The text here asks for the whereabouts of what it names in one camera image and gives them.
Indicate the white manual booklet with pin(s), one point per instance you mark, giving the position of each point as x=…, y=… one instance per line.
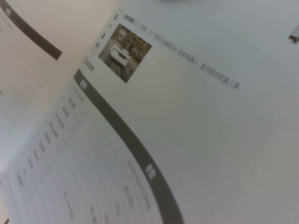
x=187, y=116

